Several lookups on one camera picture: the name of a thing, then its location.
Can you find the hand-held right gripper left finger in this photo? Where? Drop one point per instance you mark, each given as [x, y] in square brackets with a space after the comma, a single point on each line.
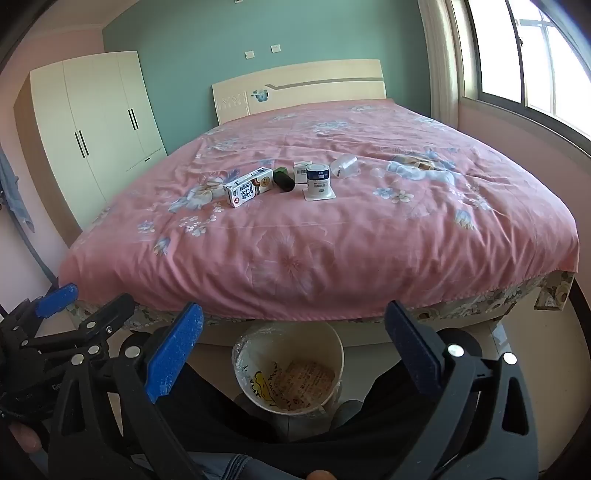
[175, 350]

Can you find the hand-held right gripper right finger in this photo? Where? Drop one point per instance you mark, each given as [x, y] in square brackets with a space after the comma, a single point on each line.
[415, 350]

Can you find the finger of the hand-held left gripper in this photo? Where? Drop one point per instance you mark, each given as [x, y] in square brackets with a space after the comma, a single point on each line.
[57, 295]
[111, 314]

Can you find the white waste bin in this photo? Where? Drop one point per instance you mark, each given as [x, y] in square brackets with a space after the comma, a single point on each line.
[328, 341]

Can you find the white blue yogurt cup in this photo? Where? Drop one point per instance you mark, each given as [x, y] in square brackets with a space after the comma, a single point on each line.
[318, 182]

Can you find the clear plastic cup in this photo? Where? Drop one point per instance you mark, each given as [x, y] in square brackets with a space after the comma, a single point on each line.
[346, 166]

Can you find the dark green object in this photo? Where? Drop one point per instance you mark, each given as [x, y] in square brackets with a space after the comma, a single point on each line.
[284, 180]

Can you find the small white box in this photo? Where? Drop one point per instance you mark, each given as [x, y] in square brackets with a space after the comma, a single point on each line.
[301, 171]

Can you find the person's left hand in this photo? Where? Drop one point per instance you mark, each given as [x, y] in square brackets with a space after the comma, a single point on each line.
[25, 438]

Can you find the person's right hand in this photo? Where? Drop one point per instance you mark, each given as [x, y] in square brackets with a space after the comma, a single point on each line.
[319, 476]

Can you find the clear plastic bin liner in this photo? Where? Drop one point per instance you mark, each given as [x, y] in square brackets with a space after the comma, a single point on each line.
[242, 364]

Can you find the grey shoe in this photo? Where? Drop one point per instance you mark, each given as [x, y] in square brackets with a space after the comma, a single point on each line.
[348, 413]

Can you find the dark blue hanging cloth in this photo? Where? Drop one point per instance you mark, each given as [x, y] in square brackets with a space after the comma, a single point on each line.
[16, 194]

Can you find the grey jacket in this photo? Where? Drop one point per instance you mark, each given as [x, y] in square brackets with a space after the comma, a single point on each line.
[249, 466]

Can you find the pink floral blanket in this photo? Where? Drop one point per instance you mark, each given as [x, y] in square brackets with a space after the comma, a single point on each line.
[323, 240]

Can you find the floral bed skirt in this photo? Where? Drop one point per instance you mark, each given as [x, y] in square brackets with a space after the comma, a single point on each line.
[551, 290]

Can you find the cream wardrobe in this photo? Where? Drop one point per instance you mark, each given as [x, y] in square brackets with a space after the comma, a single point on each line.
[92, 129]

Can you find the cream bed headboard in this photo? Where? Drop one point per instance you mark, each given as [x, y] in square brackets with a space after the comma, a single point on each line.
[323, 83]

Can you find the cream curtain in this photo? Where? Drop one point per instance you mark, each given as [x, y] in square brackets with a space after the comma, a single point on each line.
[443, 60]

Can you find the window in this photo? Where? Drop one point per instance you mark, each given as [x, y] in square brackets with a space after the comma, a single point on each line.
[531, 55]

